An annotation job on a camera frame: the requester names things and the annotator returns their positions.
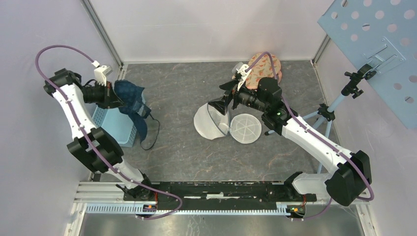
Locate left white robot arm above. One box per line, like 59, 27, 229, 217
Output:
44, 66, 154, 201

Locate light blue tripod stand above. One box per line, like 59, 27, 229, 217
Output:
262, 64, 376, 176

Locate light blue plastic basket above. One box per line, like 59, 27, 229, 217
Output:
83, 85, 139, 147

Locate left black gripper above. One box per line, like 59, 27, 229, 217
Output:
82, 80, 125, 110

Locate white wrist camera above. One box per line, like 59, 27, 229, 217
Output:
232, 62, 252, 91
91, 60, 112, 86

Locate blue perforated panel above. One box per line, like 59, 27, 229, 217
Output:
318, 0, 417, 129

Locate light blue slotted cable duct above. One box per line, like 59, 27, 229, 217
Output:
86, 203, 290, 216

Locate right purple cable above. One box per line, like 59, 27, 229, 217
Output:
246, 51, 375, 221

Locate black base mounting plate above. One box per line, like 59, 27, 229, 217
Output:
123, 181, 317, 204

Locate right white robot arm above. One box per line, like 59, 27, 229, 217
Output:
208, 77, 374, 206

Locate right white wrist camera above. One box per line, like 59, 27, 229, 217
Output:
232, 62, 252, 91

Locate white mesh laundry bag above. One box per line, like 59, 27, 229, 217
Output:
193, 103, 262, 144

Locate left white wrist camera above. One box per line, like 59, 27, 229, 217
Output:
91, 60, 112, 86

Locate floral peach laundry bag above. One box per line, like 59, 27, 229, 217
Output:
245, 53, 282, 89

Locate dark blue lace bra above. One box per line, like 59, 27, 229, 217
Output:
114, 80, 161, 150

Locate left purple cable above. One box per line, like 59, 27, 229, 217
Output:
34, 45, 183, 221

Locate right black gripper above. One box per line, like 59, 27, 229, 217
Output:
208, 77, 268, 116

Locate purple cable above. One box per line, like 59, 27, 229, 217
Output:
34, 45, 183, 221
246, 51, 375, 221

